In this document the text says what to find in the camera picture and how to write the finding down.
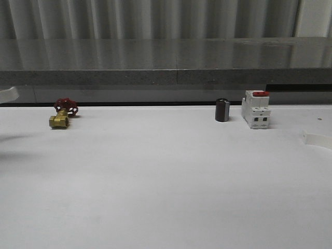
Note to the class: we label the white pipe clamp half with tab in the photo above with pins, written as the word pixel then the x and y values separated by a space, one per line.
pixel 8 95

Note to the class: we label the black cylindrical capacitor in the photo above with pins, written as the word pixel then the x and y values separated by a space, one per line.
pixel 222 110

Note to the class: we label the white curved pipe clamp half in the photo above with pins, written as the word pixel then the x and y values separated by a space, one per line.
pixel 317 140

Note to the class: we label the white circuit breaker red switch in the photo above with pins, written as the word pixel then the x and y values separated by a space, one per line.
pixel 255 109

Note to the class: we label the grey stone counter ledge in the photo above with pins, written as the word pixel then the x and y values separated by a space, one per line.
pixel 228 63

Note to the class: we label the brass valve red handwheel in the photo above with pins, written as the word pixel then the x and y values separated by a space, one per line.
pixel 65 109

